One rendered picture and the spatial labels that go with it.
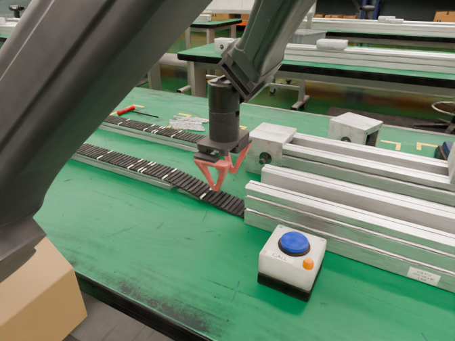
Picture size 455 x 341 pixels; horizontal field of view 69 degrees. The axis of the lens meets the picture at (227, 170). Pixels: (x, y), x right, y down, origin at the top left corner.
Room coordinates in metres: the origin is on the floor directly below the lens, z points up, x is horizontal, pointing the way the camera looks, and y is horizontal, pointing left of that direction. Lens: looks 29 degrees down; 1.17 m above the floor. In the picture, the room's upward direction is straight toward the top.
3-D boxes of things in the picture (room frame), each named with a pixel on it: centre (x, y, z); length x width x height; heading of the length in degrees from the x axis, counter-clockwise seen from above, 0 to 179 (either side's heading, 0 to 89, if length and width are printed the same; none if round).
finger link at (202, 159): (0.56, 0.02, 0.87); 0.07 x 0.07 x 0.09; 63
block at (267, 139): (0.73, -0.10, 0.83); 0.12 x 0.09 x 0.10; 151
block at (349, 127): (0.81, -0.32, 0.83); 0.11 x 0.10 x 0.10; 130
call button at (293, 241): (0.38, -0.10, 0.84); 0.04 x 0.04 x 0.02
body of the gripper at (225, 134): (0.58, 0.01, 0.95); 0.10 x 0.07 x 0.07; 153
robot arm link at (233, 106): (0.59, 0.00, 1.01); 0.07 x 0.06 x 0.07; 151
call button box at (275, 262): (0.38, -0.10, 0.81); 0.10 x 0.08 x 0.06; 151
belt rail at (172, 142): (1.04, 0.45, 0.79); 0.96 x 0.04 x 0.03; 61
